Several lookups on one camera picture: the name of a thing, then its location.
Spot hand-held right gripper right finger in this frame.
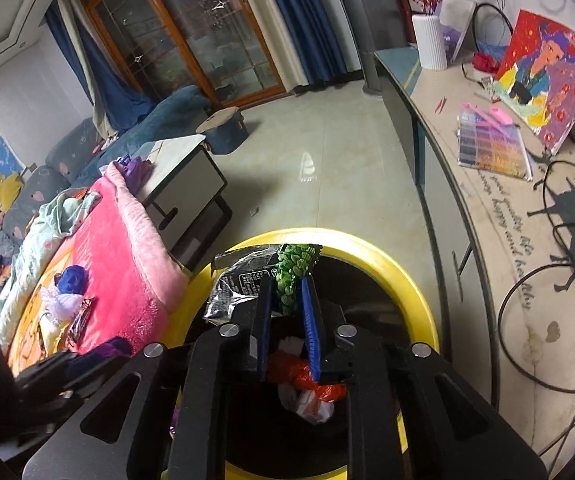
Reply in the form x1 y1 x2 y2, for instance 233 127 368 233
300 275 551 480

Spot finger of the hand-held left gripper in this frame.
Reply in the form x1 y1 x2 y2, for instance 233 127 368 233
15 337 133 428

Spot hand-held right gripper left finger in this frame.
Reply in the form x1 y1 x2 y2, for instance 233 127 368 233
20 275 278 480

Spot green black snack bag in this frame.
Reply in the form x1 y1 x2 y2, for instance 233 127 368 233
202 242 322 322

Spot yellow snack wrapper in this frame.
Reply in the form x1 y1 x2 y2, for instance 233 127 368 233
39 316 67 349

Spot red plastic bag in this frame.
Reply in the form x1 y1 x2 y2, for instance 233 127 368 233
266 337 349 427

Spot white foam fruit net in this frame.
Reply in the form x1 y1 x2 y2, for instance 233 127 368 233
42 286 82 320

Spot yellow rimmed trash bin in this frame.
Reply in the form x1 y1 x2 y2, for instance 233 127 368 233
165 228 441 480

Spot blue wrapper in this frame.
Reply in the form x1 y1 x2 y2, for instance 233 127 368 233
56 265 90 294

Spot light blue printed quilt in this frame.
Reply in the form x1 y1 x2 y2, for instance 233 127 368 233
0 187 102 347

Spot pink plush blanket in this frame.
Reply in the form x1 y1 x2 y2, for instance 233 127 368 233
8 162 192 377

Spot white coffee table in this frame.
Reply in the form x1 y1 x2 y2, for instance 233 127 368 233
139 134 234 272

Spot grey television cabinet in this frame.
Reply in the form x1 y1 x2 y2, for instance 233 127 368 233
374 47 575 480

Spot dark blue stool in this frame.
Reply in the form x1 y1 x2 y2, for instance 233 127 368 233
196 107 250 156

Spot purple cloth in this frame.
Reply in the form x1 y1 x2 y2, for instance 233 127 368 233
114 156 153 189

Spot blue floral sofa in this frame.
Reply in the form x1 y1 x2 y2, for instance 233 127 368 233
0 85 214 311

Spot colour bead box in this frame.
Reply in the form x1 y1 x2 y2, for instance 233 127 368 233
456 110 534 182

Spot blue curtain beige lining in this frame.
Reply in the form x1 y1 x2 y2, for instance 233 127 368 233
42 0 157 137
228 0 349 84

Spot pink plastic pens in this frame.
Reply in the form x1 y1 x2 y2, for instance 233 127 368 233
460 101 512 127

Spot grey tower air conditioner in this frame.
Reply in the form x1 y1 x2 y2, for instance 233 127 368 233
336 0 384 97

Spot white ribbed vase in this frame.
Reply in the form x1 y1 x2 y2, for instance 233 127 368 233
411 14 449 72

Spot wooden sliding glass door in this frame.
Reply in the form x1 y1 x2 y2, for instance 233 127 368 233
72 0 289 107

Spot white canvas board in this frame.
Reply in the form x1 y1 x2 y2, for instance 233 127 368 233
440 0 478 64

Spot colourful figure painting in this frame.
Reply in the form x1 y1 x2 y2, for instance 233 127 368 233
491 8 575 157

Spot colourful wall map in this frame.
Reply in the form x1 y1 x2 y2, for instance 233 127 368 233
0 135 24 202

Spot black cable bundle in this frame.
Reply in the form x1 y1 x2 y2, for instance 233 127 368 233
496 160 575 413

